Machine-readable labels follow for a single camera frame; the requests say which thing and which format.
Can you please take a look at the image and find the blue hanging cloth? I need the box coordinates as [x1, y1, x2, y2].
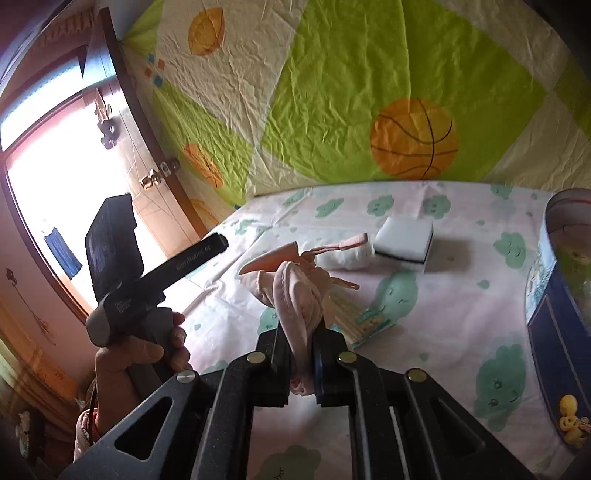
[44, 228, 82, 280]

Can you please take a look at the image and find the cotton swab packet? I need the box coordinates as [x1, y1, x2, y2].
[329, 286, 398, 348]

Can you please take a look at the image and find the green cream basketball bedsheet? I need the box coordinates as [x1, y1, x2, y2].
[122, 1, 590, 227]

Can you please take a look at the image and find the white black sponge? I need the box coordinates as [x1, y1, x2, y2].
[373, 217, 434, 271]

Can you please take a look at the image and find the wooden door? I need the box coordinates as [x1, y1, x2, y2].
[0, 6, 209, 333]

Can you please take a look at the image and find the person's left hand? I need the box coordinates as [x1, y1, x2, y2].
[94, 336, 164, 434]

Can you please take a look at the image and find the pink soft cloth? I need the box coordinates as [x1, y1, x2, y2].
[238, 233, 369, 396]

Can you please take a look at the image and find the brass door knob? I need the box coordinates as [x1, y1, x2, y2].
[139, 158, 180, 190]

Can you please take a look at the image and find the white cloud print tablecloth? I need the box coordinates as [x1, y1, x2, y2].
[166, 182, 572, 479]

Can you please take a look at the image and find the small white soft item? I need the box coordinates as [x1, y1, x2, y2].
[315, 242, 374, 271]

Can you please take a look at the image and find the round metal tin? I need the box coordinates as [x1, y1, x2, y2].
[525, 188, 590, 452]

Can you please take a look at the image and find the hanging door ornament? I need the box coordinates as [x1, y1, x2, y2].
[93, 88, 120, 150]

